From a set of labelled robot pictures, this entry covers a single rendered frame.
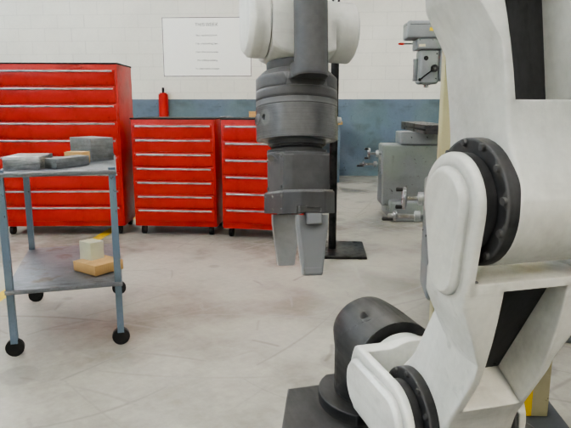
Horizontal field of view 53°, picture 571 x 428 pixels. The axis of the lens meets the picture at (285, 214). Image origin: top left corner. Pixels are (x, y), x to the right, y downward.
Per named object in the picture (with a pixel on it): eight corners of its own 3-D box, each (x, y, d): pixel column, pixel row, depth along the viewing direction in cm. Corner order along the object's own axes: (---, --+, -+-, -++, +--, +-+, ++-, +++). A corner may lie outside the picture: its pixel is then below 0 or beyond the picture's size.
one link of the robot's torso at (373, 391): (344, 409, 96) (346, 335, 93) (450, 394, 101) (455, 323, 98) (400, 488, 76) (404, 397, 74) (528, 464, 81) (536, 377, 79)
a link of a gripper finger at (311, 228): (295, 275, 57) (295, 212, 57) (325, 273, 58) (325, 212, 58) (300, 277, 56) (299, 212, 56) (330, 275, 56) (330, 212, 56)
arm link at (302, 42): (247, 109, 65) (246, 9, 65) (336, 113, 68) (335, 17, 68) (271, 89, 54) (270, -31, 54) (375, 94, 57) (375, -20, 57)
